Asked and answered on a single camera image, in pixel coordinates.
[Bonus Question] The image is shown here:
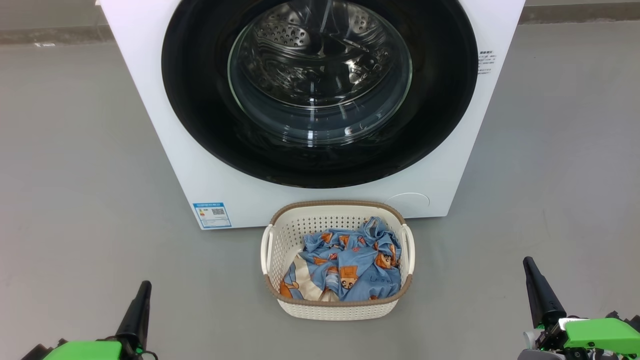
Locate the blue energy label sticker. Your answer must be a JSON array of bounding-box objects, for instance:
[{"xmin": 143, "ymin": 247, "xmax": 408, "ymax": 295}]
[{"xmin": 193, "ymin": 202, "xmax": 232, "ymax": 229}]

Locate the perforated steel drum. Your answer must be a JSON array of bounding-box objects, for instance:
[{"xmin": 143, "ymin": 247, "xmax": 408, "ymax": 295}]
[{"xmin": 250, "ymin": 0, "xmax": 396, "ymax": 106}]

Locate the black glass washer door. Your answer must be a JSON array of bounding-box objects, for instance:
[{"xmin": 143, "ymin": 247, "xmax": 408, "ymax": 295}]
[{"xmin": 161, "ymin": 0, "xmax": 479, "ymax": 189}]

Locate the cream bear print garment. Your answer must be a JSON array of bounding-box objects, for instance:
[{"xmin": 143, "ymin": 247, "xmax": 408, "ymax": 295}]
[{"xmin": 292, "ymin": 255, "xmax": 341, "ymax": 302}]

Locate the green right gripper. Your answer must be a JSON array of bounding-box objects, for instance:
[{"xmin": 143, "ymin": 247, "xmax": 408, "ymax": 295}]
[{"xmin": 517, "ymin": 257, "xmax": 640, "ymax": 360}]

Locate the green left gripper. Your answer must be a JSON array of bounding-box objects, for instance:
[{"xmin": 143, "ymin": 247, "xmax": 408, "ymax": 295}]
[{"xmin": 44, "ymin": 281, "xmax": 152, "ymax": 360}]

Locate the cream perforated laundry basket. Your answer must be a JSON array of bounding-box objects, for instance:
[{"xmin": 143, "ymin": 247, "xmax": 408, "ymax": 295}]
[{"xmin": 260, "ymin": 200, "xmax": 416, "ymax": 321}]

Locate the blue bear print garment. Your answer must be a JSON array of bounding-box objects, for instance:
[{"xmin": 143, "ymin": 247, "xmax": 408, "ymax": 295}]
[{"xmin": 282, "ymin": 216, "xmax": 402, "ymax": 302}]

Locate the white front-load washing machine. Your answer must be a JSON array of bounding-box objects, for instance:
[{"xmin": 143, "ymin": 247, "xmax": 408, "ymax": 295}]
[{"xmin": 100, "ymin": 0, "xmax": 526, "ymax": 231}]

